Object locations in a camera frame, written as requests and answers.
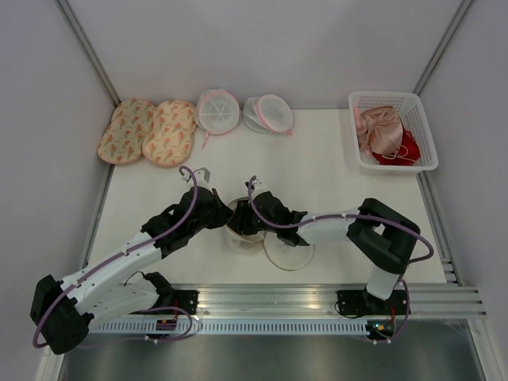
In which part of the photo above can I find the aluminium corner post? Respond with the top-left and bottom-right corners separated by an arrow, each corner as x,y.
413,0 -> 476,96
54,0 -> 121,106

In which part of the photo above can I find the cream mesh laundry bag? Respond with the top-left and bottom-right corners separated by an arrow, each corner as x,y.
224,196 -> 314,271

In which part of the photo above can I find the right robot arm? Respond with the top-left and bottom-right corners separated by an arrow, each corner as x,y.
228,191 -> 421,314

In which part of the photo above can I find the right aluminium corner post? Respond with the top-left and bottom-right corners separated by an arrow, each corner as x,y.
413,0 -> 476,96

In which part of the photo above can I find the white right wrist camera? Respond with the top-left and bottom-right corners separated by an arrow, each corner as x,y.
245,176 -> 269,198

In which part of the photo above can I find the floral bra pad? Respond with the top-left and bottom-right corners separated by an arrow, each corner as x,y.
142,99 -> 196,167
97,98 -> 155,165

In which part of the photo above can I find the left aluminium corner post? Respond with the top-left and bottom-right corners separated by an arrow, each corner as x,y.
54,0 -> 121,106

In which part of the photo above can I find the pink satin bra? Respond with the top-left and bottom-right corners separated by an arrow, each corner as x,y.
353,106 -> 404,155

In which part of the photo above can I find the white slotted cable duct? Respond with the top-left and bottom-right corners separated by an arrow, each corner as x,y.
91,318 -> 368,336

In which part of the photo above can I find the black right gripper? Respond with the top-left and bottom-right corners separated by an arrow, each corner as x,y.
225,199 -> 279,236

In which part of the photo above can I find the pink trimmed mesh bag right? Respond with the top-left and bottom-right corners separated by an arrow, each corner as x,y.
243,94 -> 294,136

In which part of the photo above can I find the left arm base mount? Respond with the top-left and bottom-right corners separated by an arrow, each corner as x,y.
150,290 -> 198,315

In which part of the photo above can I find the red bra in basket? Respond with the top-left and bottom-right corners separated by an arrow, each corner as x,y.
372,129 -> 421,166

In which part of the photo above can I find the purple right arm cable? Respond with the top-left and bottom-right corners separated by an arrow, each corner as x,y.
246,175 -> 434,346

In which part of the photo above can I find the floral bra pad right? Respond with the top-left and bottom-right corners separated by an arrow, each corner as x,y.
142,99 -> 196,167

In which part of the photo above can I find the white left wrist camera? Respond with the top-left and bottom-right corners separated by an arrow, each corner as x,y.
194,167 -> 211,189

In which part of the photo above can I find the pink trimmed mesh bag left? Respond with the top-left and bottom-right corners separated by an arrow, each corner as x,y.
194,89 -> 240,149

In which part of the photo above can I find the pink trimmed mesh bag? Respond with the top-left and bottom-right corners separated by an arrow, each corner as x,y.
243,94 -> 294,136
194,89 -> 240,149

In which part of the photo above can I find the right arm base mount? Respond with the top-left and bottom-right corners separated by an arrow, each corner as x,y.
334,290 -> 409,318

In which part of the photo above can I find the floral bra pad left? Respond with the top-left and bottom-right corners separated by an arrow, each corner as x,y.
97,98 -> 155,165

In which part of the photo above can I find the aluminium front rail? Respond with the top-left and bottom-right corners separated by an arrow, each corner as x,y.
175,283 -> 487,319

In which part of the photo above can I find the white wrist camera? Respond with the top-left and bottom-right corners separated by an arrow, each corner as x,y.
194,167 -> 211,189
245,176 -> 269,198

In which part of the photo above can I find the white plastic basket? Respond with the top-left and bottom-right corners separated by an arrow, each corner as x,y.
348,90 -> 438,175

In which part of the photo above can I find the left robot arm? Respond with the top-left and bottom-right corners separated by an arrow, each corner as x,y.
29,187 -> 233,355

